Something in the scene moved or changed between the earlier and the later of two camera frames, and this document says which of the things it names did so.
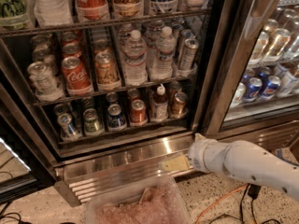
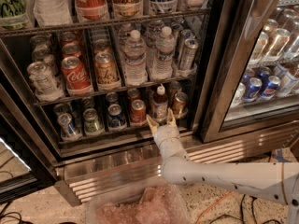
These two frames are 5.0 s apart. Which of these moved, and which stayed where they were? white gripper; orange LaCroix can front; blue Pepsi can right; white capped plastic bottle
Moved: white gripper
Stayed: white capped plastic bottle; orange LaCroix can front; blue Pepsi can right
